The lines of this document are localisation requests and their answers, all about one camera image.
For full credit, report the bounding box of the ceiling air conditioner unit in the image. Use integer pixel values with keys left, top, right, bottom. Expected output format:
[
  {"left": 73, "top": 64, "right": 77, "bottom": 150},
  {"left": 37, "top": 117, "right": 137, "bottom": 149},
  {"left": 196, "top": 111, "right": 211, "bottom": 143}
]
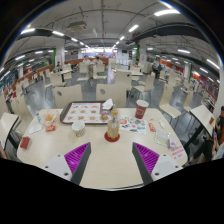
[{"left": 67, "top": 20, "right": 88, "bottom": 33}]

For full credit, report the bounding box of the group of ceiling lights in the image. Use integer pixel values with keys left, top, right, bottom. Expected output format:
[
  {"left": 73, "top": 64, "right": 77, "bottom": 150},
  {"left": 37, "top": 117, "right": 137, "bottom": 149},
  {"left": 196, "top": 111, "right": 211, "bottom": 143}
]
[{"left": 0, "top": 8, "right": 224, "bottom": 83}]

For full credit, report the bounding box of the flat round red coaster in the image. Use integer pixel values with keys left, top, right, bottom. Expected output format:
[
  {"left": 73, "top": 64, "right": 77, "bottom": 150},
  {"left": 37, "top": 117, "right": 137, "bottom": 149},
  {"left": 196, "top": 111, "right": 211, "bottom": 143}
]
[{"left": 103, "top": 131, "right": 121, "bottom": 143}]

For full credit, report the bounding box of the person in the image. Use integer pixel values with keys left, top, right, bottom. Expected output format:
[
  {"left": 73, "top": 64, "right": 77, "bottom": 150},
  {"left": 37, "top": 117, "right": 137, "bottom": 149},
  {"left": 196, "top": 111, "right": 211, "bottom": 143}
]
[
  {"left": 94, "top": 55, "right": 104, "bottom": 66},
  {"left": 82, "top": 55, "right": 92, "bottom": 67},
  {"left": 214, "top": 105, "right": 224, "bottom": 145},
  {"left": 151, "top": 62, "right": 162, "bottom": 79}
]

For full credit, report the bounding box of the clear bottle with yellow cap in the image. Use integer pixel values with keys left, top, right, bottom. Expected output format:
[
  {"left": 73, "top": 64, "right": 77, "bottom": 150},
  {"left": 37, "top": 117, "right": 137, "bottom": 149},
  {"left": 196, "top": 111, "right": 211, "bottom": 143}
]
[{"left": 106, "top": 108, "right": 121, "bottom": 141}]

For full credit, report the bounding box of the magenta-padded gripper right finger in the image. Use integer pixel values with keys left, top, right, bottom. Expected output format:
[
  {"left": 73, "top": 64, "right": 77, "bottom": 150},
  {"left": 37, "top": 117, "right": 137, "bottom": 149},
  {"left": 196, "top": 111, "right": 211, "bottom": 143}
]
[{"left": 131, "top": 142, "right": 184, "bottom": 186}]

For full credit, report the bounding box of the burger on tray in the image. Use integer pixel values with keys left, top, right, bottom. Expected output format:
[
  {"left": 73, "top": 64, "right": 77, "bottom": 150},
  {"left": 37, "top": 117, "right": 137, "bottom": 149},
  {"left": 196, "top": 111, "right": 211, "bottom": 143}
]
[{"left": 99, "top": 113, "right": 110, "bottom": 123}]

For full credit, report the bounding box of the group of beige chairs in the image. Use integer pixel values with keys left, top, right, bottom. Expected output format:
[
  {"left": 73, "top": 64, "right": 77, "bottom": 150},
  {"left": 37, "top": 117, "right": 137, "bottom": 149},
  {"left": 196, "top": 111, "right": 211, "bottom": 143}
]
[{"left": 0, "top": 59, "right": 208, "bottom": 118}]

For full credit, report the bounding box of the printed paper tray liner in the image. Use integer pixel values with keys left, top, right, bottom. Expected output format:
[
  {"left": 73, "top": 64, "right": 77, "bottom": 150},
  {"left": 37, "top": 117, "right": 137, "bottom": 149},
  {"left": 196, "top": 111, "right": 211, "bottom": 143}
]
[{"left": 63, "top": 102, "right": 102, "bottom": 124}]

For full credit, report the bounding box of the clear bag of fries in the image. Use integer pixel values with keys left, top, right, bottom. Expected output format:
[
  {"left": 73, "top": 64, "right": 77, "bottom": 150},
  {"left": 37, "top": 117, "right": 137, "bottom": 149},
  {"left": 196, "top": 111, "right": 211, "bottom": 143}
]
[{"left": 39, "top": 109, "right": 60, "bottom": 133}]

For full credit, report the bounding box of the colourful sticker sheet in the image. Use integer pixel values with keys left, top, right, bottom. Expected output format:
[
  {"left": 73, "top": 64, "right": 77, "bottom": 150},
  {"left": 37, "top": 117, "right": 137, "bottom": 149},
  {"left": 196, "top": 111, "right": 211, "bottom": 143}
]
[{"left": 118, "top": 115, "right": 148, "bottom": 136}]

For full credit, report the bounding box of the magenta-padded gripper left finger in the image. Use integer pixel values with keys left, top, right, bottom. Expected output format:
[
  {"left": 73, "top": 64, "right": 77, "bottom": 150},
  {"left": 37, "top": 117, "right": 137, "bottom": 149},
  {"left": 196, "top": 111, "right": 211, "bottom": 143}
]
[{"left": 42, "top": 142, "right": 92, "bottom": 186}]

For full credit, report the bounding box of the red paper cup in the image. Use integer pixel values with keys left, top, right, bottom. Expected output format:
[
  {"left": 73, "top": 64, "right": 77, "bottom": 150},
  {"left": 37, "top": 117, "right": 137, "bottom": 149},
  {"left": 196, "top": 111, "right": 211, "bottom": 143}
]
[{"left": 134, "top": 99, "right": 150, "bottom": 120}]

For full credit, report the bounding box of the white patterned mug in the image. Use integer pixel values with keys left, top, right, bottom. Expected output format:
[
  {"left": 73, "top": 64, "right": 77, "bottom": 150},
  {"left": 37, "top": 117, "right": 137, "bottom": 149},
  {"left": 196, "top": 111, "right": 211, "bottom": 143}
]
[{"left": 71, "top": 120, "right": 86, "bottom": 138}]

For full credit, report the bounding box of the clear plastic packet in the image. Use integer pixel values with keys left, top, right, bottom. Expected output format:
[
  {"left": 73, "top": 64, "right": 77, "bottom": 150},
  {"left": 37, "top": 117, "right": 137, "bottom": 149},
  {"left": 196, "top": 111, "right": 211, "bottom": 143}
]
[{"left": 154, "top": 129, "right": 172, "bottom": 148}]

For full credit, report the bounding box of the small red wallet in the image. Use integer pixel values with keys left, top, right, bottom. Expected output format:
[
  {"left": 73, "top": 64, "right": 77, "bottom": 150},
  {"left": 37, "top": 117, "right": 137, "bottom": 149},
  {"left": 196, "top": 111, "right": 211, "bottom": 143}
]
[{"left": 19, "top": 136, "right": 31, "bottom": 150}]

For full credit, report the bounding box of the white paper napkin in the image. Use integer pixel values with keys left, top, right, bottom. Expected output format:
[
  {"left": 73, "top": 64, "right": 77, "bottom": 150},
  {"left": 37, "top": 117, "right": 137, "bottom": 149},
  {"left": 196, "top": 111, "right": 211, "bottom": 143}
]
[{"left": 101, "top": 97, "right": 114, "bottom": 111}]

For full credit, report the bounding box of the red-lettered white table sticker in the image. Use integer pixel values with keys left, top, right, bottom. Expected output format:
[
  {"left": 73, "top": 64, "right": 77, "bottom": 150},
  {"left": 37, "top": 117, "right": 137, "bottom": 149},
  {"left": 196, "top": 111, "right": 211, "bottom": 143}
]
[{"left": 169, "top": 145, "right": 186, "bottom": 160}]

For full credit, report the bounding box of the beige neighbouring table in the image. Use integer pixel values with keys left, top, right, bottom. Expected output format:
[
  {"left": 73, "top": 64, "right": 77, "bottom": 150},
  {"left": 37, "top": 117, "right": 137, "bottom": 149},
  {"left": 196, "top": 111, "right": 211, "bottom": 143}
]
[
  {"left": 0, "top": 112, "right": 20, "bottom": 149},
  {"left": 189, "top": 104, "right": 216, "bottom": 136}
]

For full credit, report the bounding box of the dark brown food tray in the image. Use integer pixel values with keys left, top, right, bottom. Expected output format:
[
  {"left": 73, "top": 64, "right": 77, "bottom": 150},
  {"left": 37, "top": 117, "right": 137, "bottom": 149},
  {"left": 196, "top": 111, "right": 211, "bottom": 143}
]
[{"left": 59, "top": 100, "right": 114, "bottom": 125}]

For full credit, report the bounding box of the white paper slip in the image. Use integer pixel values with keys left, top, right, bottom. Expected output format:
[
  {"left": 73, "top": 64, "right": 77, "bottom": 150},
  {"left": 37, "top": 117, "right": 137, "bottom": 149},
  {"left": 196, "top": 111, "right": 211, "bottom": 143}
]
[{"left": 28, "top": 123, "right": 44, "bottom": 136}]

